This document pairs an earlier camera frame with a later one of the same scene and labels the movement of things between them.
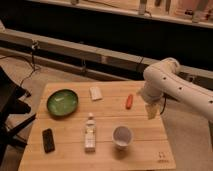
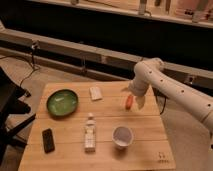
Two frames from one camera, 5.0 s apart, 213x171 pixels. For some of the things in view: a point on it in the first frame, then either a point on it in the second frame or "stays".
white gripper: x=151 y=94 -> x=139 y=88
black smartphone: x=49 y=145 stays
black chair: x=11 y=105 stays
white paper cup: x=122 y=137 stays
